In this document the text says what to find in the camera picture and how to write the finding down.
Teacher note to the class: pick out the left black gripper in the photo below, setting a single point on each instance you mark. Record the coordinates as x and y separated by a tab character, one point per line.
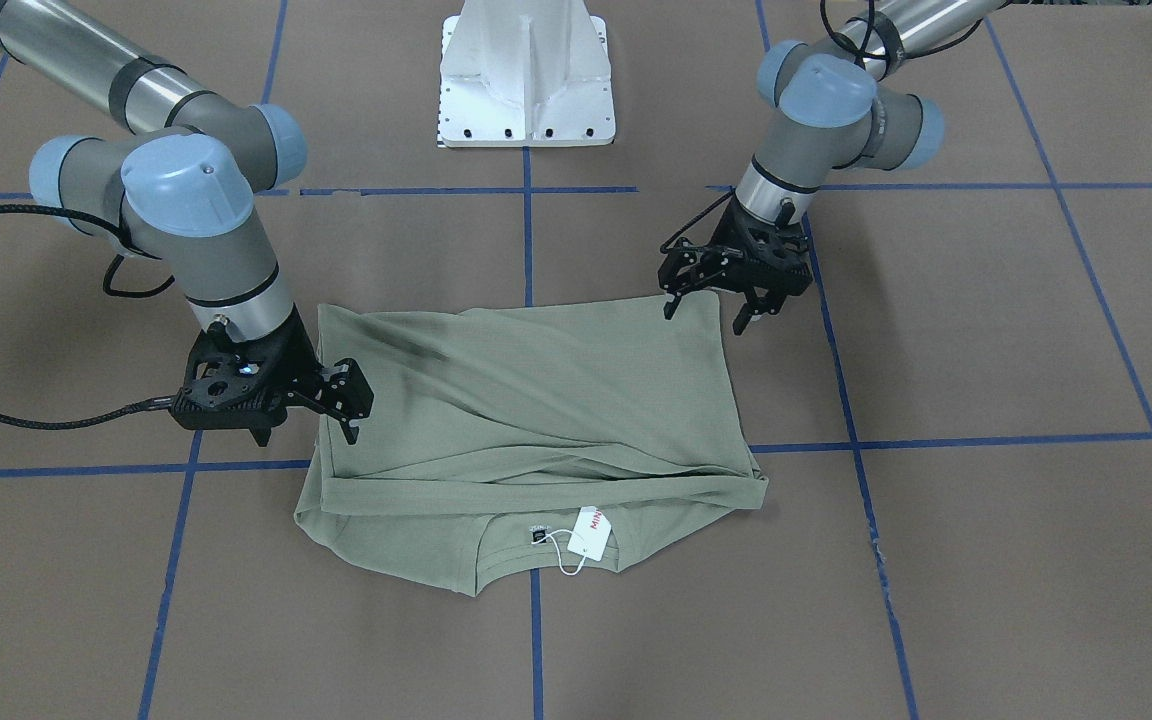
719	258

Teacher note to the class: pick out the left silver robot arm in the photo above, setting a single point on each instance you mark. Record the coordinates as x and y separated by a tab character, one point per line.
830	112

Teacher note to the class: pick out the blue tape grid lines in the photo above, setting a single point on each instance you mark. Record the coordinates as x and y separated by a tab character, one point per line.
956	418

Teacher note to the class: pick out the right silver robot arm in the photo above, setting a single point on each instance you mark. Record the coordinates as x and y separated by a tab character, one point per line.
181	190

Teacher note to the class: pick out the olive green long-sleeve shirt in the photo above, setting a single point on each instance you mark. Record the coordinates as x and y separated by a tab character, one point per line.
492	426

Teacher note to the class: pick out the white camera column with base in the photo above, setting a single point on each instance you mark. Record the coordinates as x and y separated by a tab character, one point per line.
525	75

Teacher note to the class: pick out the white shirt price tag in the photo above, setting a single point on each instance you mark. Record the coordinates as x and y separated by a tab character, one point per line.
581	545

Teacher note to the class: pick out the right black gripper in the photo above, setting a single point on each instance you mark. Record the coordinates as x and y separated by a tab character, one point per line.
300	358

